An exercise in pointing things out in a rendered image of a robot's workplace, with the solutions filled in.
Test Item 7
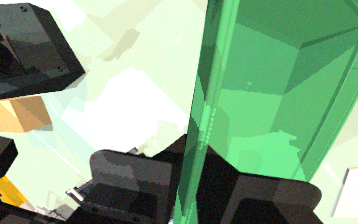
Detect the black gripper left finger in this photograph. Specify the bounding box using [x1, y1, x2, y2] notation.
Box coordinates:
[89, 134, 188, 224]

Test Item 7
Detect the tan cube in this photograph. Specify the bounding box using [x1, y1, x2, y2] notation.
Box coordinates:
[0, 95, 53, 133]

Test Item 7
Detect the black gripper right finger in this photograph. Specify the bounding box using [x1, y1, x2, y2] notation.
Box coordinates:
[196, 145, 322, 224]

